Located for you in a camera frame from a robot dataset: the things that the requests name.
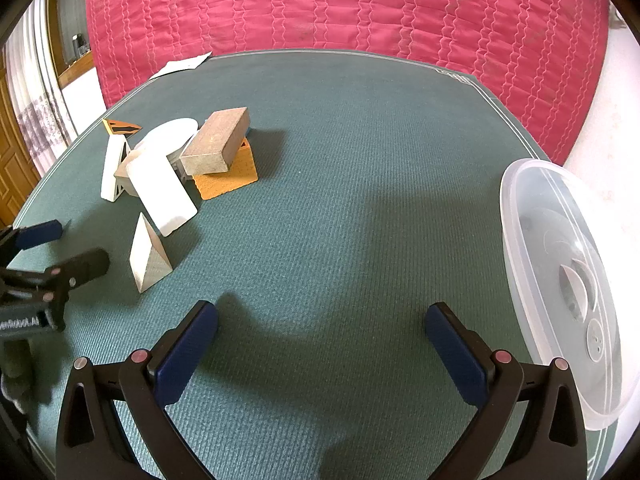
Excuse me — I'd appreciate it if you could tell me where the small orange black triangle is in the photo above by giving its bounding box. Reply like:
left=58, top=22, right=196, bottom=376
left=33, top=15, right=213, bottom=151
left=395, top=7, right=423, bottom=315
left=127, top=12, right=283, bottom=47
left=102, top=118, right=143, bottom=137

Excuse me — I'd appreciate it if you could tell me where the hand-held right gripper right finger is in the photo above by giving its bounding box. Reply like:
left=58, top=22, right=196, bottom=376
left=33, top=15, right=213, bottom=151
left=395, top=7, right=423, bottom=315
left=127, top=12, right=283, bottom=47
left=425, top=302, right=588, bottom=480

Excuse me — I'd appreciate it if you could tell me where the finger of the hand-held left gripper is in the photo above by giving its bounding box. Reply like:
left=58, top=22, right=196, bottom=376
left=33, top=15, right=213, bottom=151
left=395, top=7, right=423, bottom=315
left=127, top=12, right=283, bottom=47
left=0, top=248, right=111, bottom=333
left=0, top=220, right=64, bottom=268

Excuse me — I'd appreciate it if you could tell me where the beige triangular prism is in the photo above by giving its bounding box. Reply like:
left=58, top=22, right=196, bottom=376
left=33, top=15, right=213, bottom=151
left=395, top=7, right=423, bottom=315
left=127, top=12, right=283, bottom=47
left=129, top=211, right=173, bottom=294

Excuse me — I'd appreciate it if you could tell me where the white narrow block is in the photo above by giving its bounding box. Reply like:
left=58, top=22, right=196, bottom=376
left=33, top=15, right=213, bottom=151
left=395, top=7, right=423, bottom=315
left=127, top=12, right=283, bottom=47
left=125, top=152, right=198, bottom=237

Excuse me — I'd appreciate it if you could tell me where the wooden door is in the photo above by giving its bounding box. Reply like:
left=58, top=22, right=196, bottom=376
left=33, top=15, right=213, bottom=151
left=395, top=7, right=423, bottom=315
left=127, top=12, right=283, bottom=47
left=0, top=60, right=41, bottom=226

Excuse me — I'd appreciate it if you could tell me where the orange slotted block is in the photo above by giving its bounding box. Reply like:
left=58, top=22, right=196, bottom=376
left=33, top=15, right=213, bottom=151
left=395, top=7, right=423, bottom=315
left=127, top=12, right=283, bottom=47
left=192, top=137, right=259, bottom=201

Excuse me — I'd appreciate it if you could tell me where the white triangular prism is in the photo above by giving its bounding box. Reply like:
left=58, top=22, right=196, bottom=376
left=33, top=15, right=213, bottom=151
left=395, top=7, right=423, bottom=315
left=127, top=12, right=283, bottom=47
left=101, top=136, right=132, bottom=203

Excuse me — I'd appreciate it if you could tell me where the clear plastic bowl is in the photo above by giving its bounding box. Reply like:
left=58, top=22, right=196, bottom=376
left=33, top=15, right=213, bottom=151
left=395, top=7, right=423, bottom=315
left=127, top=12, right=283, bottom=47
left=499, top=158, right=635, bottom=431

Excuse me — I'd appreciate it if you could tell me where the red quilted blanket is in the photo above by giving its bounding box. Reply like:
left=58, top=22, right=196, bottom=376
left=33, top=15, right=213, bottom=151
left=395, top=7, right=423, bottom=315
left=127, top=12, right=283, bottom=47
left=85, top=0, right=612, bottom=161

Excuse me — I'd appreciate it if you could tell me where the white round disc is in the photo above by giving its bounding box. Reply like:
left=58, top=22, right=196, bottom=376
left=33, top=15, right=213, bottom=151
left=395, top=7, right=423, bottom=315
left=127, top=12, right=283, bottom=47
left=134, top=117, right=200, bottom=171

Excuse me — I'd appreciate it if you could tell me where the white lace curtain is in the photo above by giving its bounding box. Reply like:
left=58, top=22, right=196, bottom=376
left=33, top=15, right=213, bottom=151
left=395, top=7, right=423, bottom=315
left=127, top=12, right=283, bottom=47
left=0, top=0, right=78, bottom=176

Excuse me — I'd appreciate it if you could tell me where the green table mat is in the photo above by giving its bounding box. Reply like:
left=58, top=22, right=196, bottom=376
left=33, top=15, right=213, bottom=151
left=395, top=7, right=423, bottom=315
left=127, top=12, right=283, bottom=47
left=10, top=49, right=606, bottom=480

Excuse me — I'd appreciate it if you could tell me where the brown rectangular block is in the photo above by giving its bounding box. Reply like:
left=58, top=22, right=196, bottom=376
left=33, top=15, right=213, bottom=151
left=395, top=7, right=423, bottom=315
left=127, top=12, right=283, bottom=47
left=179, top=106, right=252, bottom=175

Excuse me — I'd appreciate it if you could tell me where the small beige block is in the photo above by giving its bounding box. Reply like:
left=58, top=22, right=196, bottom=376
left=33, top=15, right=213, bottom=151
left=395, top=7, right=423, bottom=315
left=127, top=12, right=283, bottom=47
left=114, top=157, right=138, bottom=196

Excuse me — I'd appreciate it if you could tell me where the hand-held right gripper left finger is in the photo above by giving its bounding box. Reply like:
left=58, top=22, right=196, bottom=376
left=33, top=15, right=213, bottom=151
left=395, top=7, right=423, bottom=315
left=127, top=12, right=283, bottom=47
left=56, top=301, right=221, bottom=480

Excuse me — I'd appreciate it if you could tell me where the wooden shelf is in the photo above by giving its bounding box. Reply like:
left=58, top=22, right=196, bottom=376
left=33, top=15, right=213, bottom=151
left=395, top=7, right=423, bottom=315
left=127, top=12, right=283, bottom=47
left=56, top=52, right=96, bottom=82

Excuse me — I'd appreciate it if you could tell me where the white paper slip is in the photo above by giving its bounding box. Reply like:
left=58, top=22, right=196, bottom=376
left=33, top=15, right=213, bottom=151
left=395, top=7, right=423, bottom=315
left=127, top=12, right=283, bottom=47
left=149, top=51, right=213, bottom=80

